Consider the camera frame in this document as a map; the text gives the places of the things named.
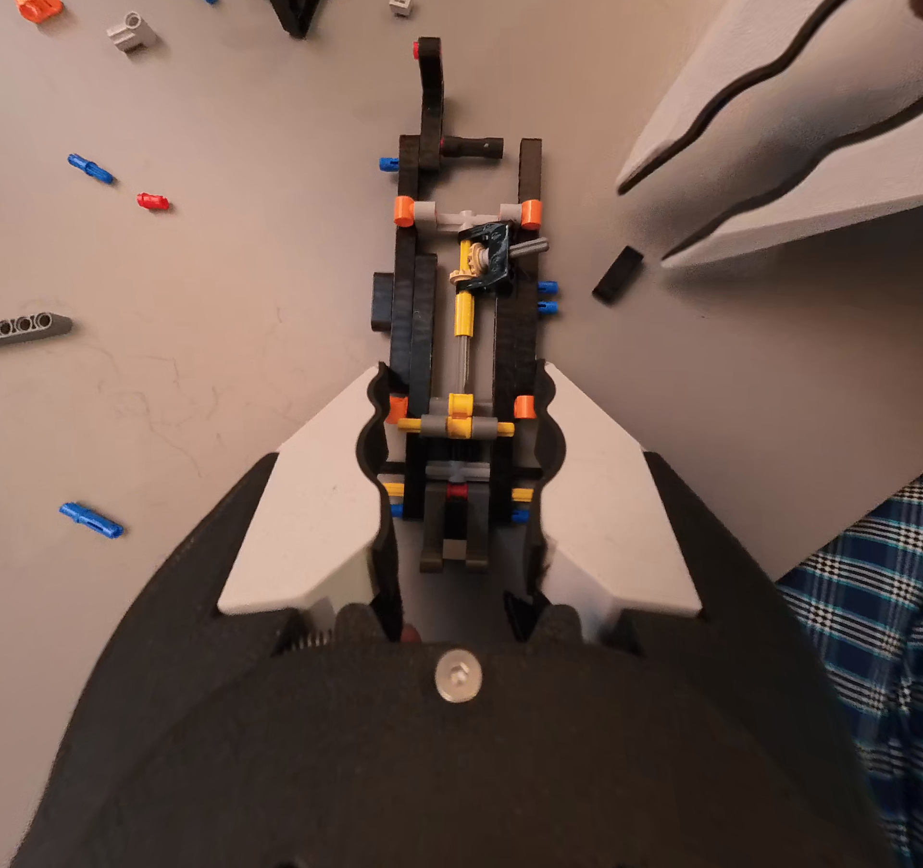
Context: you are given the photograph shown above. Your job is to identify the short black lego beam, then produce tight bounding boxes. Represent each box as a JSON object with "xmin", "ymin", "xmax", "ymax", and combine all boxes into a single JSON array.
[{"xmin": 591, "ymin": 246, "xmax": 645, "ymax": 306}]

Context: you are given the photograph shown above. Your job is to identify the light grey lego connector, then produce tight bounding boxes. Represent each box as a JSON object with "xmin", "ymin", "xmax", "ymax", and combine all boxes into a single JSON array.
[{"xmin": 107, "ymin": 12, "xmax": 160, "ymax": 54}]

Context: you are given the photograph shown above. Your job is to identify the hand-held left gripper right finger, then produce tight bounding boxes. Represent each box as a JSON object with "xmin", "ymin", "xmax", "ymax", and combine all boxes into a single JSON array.
[{"xmin": 503, "ymin": 360, "xmax": 704, "ymax": 642}]

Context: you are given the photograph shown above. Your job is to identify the grey lego beam with holes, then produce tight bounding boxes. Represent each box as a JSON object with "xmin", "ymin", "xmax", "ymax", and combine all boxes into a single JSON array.
[{"xmin": 0, "ymin": 312, "xmax": 74, "ymax": 347}]

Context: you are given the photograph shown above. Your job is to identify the black lego chassis model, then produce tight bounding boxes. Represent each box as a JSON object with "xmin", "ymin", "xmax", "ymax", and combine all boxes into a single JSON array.
[{"xmin": 371, "ymin": 35, "xmax": 560, "ymax": 573}]

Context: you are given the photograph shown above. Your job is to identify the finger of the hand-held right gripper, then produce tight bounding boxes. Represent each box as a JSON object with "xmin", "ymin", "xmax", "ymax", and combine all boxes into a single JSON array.
[
  {"xmin": 614, "ymin": 0, "xmax": 913, "ymax": 197},
  {"xmin": 659, "ymin": 97, "xmax": 923, "ymax": 271}
]

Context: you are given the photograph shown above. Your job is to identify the person's plaid shirt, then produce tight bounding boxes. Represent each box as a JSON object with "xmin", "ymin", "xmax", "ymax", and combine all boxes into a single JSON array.
[{"xmin": 775, "ymin": 475, "xmax": 923, "ymax": 868}]

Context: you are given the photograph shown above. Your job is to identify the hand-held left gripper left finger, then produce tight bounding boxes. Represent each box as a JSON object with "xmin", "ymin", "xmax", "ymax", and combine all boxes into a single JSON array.
[{"xmin": 216, "ymin": 362, "xmax": 405, "ymax": 642}]

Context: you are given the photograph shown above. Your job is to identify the short blue lego pin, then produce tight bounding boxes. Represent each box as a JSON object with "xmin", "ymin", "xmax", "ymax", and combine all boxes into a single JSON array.
[
  {"xmin": 58, "ymin": 501, "xmax": 125, "ymax": 539},
  {"xmin": 67, "ymin": 153, "xmax": 116, "ymax": 186}
]

